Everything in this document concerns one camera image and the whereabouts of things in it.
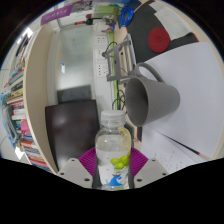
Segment clear plastic drink bottle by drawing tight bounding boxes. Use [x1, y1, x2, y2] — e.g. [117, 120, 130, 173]
[94, 109, 133, 191]

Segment large white paper sheet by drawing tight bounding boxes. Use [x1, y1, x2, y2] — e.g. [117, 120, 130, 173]
[133, 41, 224, 160]

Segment black computer monitor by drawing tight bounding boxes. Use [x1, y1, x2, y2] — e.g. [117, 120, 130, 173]
[44, 98, 101, 172]

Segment black desk mat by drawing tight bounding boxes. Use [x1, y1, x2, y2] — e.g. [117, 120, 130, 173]
[125, 0, 201, 65]

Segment wall shelf with books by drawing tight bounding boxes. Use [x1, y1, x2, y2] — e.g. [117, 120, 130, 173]
[0, 22, 60, 175]

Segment flat round red coaster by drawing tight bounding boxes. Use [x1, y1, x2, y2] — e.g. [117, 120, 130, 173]
[147, 26, 172, 54]

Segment grey metal laptop stand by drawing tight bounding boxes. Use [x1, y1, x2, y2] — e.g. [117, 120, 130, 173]
[101, 32, 138, 84]

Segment black cable bundle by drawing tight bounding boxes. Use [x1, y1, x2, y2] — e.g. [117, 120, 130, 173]
[111, 89, 128, 112]

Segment ceiling light panels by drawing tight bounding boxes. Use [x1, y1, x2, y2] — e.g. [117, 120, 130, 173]
[21, 26, 35, 42]

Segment white wall socket row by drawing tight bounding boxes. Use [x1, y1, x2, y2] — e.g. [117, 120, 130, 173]
[94, 34, 111, 78]

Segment printed white paper sheet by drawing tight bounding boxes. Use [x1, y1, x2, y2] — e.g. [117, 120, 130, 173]
[133, 124, 208, 175]

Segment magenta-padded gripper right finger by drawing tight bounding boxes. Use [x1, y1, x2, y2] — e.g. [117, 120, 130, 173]
[127, 147, 170, 190]

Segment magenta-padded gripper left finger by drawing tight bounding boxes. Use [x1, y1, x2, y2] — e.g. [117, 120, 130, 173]
[55, 147, 100, 190]

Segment grey mug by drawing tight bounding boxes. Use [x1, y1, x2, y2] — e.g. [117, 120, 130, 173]
[123, 61, 182, 128]

